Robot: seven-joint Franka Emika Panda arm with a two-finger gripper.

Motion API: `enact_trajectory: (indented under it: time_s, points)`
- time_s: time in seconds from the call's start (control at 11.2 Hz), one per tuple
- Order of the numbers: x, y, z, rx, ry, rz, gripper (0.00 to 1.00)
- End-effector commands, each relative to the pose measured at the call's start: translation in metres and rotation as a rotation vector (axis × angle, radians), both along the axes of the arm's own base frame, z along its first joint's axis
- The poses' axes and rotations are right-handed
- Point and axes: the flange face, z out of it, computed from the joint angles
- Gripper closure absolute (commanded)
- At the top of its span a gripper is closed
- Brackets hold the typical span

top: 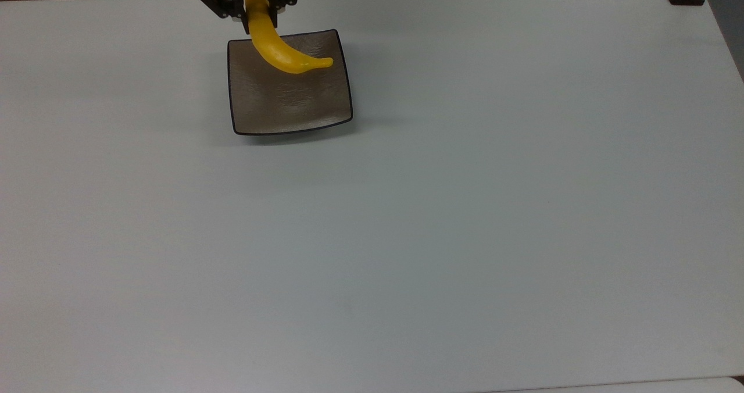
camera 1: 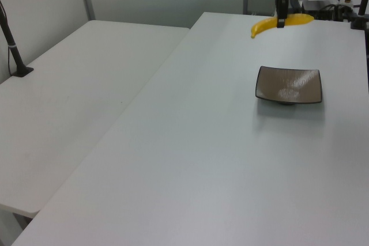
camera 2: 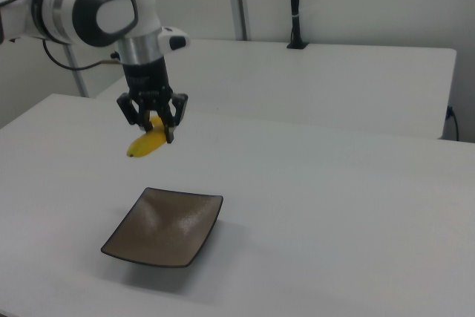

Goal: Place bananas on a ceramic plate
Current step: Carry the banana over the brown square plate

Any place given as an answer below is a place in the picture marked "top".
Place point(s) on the yellow banana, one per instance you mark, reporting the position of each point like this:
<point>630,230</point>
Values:
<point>276,50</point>

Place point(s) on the square brown ceramic plate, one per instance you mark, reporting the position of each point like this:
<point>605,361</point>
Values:
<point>290,96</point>

